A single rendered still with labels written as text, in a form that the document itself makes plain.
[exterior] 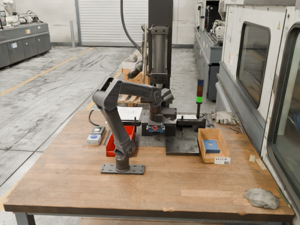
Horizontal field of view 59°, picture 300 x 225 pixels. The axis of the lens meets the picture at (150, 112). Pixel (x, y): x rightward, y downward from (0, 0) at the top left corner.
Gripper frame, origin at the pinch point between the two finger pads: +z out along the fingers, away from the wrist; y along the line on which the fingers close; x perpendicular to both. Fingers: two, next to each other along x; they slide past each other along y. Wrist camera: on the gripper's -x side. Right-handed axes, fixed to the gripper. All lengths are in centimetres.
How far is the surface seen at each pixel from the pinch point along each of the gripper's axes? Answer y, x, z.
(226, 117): 32, -46, 24
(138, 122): 13.3, 10.6, 11.2
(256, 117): 24, -61, 15
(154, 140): 2.7, 0.3, 13.9
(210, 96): 247, -84, 213
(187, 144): -3.3, -17.5, 8.6
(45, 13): 879, 469, 396
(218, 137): 5.9, -35.6, 12.8
